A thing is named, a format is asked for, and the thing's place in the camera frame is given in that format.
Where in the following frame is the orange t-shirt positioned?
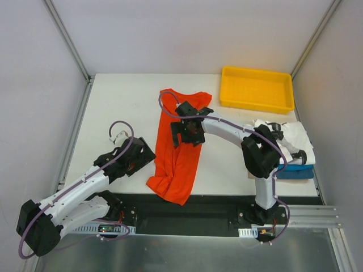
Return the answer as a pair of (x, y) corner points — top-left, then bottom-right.
(146, 89), (212, 206)

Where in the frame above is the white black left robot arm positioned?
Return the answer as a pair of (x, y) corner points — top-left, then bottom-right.
(16, 137), (156, 257)

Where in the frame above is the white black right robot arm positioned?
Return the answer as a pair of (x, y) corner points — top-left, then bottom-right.
(171, 101), (283, 226)

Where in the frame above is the yellow plastic tray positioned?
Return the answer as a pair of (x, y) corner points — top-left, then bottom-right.
(220, 66), (295, 114)

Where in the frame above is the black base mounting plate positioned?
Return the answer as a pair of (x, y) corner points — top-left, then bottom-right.
(86, 193), (287, 236)

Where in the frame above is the white printed folded t-shirt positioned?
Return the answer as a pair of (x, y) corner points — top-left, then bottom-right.
(254, 119), (316, 165)

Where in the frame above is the blue folded t-shirt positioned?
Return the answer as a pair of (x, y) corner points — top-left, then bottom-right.
(277, 164), (314, 180)

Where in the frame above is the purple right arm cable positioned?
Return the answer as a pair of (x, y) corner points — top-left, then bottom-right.
(158, 90), (291, 247)

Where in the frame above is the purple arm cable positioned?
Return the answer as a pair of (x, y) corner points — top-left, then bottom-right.
(158, 90), (291, 247)
(18, 120), (135, 260)

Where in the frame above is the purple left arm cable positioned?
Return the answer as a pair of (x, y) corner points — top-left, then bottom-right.
(18, 120), (135, 260)

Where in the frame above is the left slotted cable duct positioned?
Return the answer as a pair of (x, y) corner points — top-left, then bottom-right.
(72, 223), (136, 235)

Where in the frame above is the slotted cable duct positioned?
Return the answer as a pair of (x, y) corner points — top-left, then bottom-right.
(72, 223), (136, 235)
(238, 227), (258, 239)

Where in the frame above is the right slotted cable duct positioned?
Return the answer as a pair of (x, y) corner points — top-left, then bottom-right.
(238, 227), (258, 239)

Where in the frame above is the aluminium frame rail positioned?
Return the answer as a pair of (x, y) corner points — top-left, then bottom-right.
(56, 178), (343, 228)

